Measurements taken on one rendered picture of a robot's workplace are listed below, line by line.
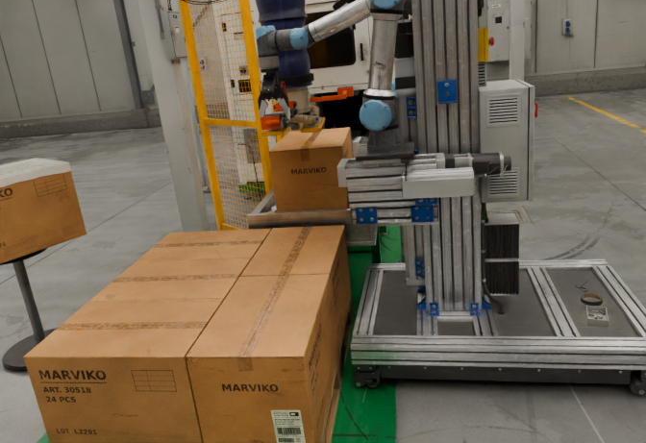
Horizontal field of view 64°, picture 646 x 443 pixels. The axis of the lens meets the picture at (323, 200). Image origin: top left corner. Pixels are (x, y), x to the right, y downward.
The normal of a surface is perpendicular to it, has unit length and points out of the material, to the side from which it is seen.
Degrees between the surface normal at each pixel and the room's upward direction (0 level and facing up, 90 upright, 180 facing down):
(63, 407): 90
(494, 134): 90
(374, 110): 98
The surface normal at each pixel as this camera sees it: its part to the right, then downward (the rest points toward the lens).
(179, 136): -0.15, 0.30
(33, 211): 0.77, 0.11
